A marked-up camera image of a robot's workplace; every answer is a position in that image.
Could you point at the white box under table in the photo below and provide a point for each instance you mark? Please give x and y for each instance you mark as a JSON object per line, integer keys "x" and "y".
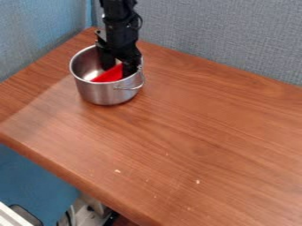
{"x": 88, "y": 212}

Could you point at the grey device bottom left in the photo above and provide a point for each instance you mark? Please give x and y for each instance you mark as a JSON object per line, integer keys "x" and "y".
{"x": 15, "y": 216}

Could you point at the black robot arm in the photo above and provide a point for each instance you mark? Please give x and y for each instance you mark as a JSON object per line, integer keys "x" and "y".
{"x": 120, "y": 9}

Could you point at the stainless steel pot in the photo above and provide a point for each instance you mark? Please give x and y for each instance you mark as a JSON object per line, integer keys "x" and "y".
{"x": 102, "y": 93}

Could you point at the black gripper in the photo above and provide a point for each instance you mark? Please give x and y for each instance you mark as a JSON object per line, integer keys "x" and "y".
{"x": 120, "y": 45}

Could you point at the red plastic block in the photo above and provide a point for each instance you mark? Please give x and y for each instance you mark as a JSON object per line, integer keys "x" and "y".
{"x": 112, "y": 75}

